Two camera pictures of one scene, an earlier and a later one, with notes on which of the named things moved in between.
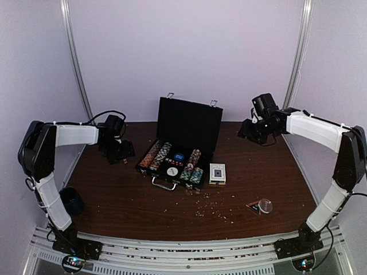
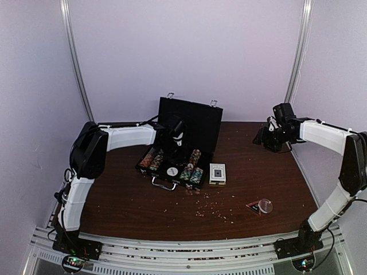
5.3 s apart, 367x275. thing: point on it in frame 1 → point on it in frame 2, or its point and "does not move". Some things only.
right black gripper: [245, 130] → [262, 137]
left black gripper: [128, 151] → [180, 158]
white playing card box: [217, 173] does not move
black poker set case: [187, 137] does not move
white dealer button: [172, 171] does not move
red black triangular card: [254, 206] does not move
